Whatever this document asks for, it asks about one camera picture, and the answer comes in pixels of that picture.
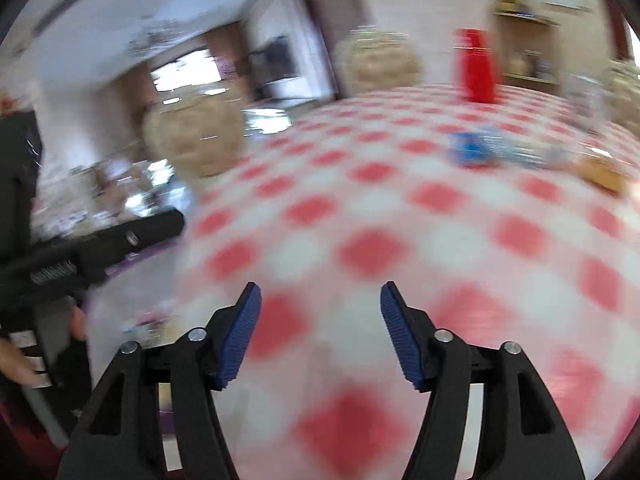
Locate wall television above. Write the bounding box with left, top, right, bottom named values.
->
left=250, top=35, right=293, bottom=86

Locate wooden wall shelf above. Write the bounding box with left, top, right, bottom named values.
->
left=492, top=10, right=563, bottom=88

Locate blue striped clear packet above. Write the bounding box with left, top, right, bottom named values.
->
left=492, top=135, right=551, bottom=168

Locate cream tufted chair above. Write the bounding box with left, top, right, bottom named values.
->
left=142, top=92, right=247, bottom=179
left=333, top=27, right=420, bottom=95
left=600, top=60, right=640, bottom=131

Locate red thermos jug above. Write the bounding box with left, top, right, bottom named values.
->
left=452, top=27, right=499, bottom=104

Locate red white checked tablecloth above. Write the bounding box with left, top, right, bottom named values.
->
left=87, top=82, right=640, bottom=480

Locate blue snack packet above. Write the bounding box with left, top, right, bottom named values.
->
left=450, top=132, right=496, bottom=167

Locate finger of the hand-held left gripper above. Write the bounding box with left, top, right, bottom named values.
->
left=75, top=209, right=187, bottom=283

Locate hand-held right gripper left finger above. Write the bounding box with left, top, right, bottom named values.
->
left=56, top=282, right=263, bottom=480

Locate yellow sandwich cake packet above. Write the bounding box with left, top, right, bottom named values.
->
left=575, top=152, right=629, bottom=196

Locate ceiling chandelier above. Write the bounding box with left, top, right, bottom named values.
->
left=127, top=20, right=183, bottom=53

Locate person's left hand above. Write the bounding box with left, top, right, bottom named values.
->
left=0, top=306, right=89, bottom=389

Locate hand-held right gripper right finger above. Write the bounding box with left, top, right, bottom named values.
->
left=380, top=281, right=586, bottom=480

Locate white floral pitcher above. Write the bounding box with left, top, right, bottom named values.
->
left=562, top=74, right=606, bottom=128

